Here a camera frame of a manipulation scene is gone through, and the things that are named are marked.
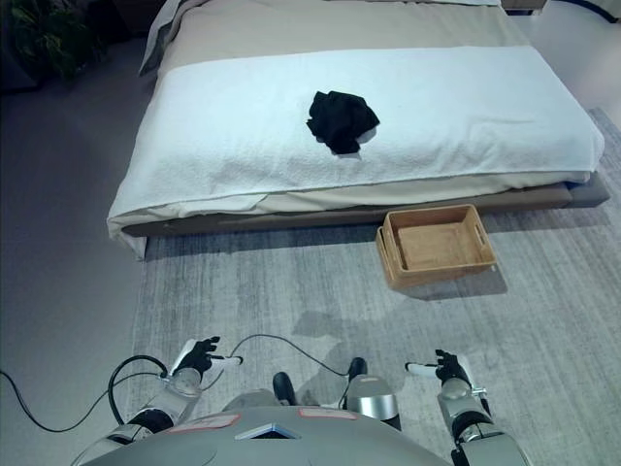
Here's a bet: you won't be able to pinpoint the grey robot torso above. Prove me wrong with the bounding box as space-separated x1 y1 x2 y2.
70 405 453 466
130 106 621 466

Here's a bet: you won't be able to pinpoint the black floor cable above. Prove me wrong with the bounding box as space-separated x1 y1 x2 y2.
0 370 114 433

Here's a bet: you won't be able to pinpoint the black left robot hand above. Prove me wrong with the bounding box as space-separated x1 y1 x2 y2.
170 335 245 384

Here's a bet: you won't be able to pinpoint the grey folded bed cover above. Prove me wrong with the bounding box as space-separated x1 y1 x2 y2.
139 0 172 78

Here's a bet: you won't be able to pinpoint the dark green potted plant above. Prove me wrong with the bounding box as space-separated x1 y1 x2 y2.
12 0 112 83

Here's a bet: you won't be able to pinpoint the thin black cable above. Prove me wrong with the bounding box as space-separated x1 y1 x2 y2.
226 334 351 409

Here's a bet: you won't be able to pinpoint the silver right robot leg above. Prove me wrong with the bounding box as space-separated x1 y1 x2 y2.
345 375 404 434

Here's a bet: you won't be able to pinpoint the wooden basket with handles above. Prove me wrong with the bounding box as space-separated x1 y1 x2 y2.
376 203 499 291

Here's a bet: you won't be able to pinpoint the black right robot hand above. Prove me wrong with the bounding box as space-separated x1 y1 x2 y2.
406 349 472 385

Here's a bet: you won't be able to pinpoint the brown bed frame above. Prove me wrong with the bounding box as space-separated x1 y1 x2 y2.
120 172 611 263

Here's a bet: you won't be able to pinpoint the beige bed sheet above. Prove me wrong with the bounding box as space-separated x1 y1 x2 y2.
107 0 594 254

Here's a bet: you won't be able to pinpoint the white terry blanket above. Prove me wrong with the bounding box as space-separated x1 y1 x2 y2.
107 46 605 220

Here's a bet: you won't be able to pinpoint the black left robot foot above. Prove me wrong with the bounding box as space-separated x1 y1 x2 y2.
272 371 299 407

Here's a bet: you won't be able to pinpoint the black clothes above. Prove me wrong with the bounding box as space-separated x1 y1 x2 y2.
305 90 381 157

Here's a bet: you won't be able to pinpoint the black looped wrist cable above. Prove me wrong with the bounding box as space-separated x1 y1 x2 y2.
108 354 172 429

